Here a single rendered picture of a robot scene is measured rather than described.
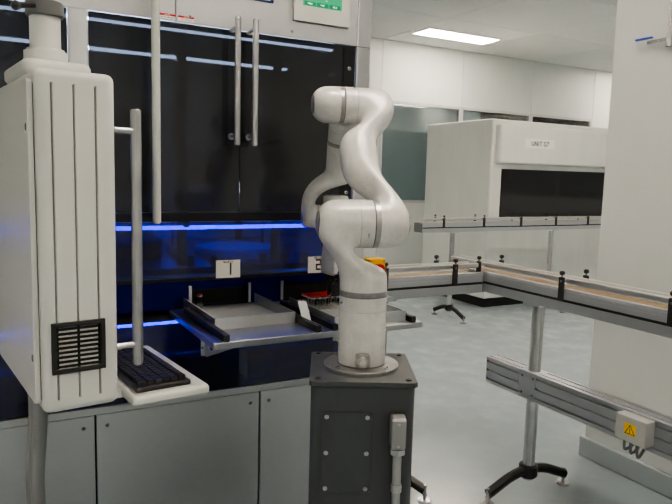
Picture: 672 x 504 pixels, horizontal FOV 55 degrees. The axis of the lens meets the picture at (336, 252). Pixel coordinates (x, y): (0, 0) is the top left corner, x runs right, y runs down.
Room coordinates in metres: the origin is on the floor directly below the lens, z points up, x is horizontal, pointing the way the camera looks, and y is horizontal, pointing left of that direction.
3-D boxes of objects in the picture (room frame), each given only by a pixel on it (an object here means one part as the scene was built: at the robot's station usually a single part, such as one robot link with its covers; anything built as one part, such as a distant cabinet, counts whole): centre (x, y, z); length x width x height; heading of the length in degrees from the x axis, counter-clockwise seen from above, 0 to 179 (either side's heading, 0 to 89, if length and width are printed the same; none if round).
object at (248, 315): (2.07, 0.32, 0.90); 0.34 x 0.26 x 0.04; 29
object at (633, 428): (2.14, -1.05, 0.50); 0.12 x 0.05 x 0.09; 29
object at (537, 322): (2.64, -0.85, 0.46); 0.09 x 0.09 x 0.77; 29
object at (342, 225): (1.60, -0.04, 1.16); 0.19 x 0.12 x 0.24; 98
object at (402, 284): (2.72, -0.33, 0.92); 0.69 x 0.16 x 0.16; 119
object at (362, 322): (1.60, -0.07, 0.95); 0.19 x 0.19 x 0.18
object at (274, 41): (2.28, 0.14, 1.50); 0.43 x 0.01 x 0.59; 119
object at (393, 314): (2.13, -0.04, 0.90); 0.34 x 0.26 x 0.04; 28
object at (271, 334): (2.09, 0.13, 0.87); 0.70 x 0.48 x 0.02; 119
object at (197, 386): (1.69, 0.56, 0.79); 0.45 x 0.28 x 0.03; 36
